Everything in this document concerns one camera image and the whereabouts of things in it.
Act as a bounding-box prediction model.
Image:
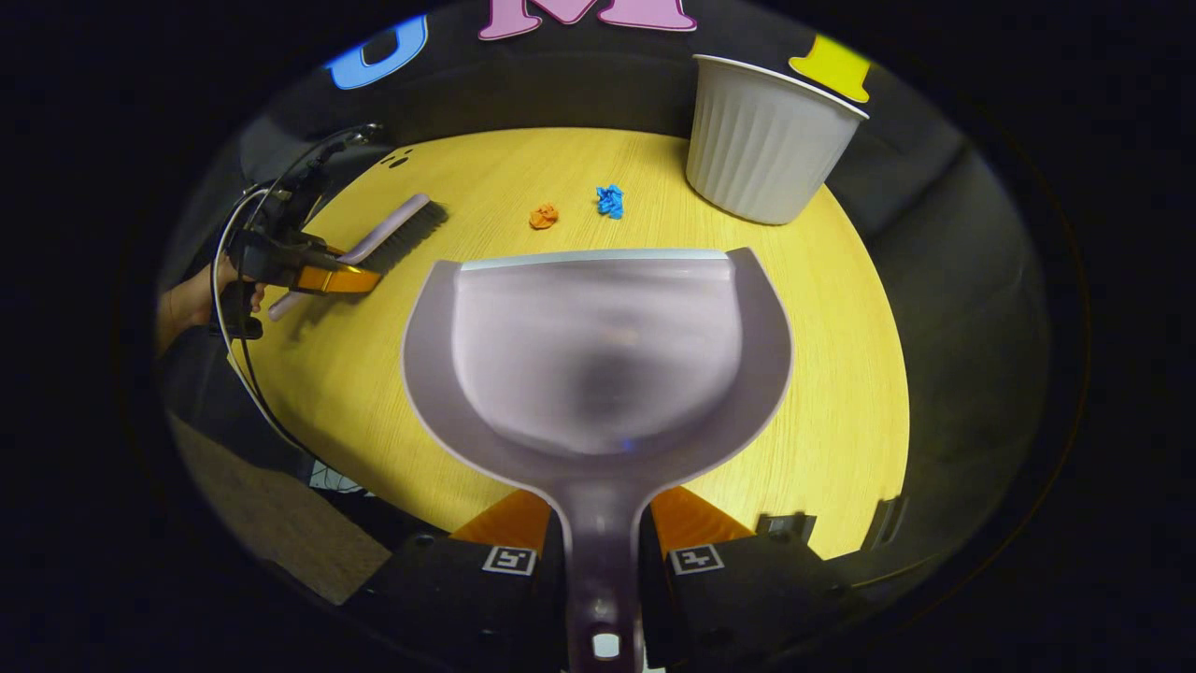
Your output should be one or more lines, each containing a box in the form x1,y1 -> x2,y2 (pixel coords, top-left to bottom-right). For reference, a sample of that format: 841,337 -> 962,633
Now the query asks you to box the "white ribbed garbage bin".
685,53 -> 870,226

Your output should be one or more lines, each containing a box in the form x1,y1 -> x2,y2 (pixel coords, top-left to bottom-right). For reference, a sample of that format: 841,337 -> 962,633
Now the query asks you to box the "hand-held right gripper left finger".
353,488 -> 569,673

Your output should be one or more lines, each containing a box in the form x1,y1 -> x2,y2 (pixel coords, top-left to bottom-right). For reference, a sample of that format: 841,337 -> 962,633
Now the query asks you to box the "lilac plastic dustpan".
401,247 -> 795,673

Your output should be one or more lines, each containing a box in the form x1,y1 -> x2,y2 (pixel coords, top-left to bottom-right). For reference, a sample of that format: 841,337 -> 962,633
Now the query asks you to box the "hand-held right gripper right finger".
639,485 -> 872,673

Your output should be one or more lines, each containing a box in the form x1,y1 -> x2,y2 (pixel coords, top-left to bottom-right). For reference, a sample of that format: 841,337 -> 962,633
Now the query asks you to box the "small lilac broom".
266,193 -> 449,323

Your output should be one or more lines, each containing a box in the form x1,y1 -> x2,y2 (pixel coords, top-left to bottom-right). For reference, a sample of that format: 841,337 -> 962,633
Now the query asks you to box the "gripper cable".
211,124 -> 384,454

